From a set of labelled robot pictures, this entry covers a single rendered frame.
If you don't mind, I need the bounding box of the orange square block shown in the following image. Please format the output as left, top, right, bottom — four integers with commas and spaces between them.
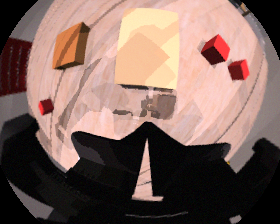
52, 22, 89, 71

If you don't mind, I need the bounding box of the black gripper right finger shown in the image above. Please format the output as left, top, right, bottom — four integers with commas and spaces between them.
147, 121, 232, 197

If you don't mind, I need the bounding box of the red cube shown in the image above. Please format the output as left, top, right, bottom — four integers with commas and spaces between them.
228, 59, 250, 81
201, 34, 230, 65
39, 99, 54, 116

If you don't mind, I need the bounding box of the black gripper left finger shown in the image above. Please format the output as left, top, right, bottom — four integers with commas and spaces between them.
71, 121, 149, 196

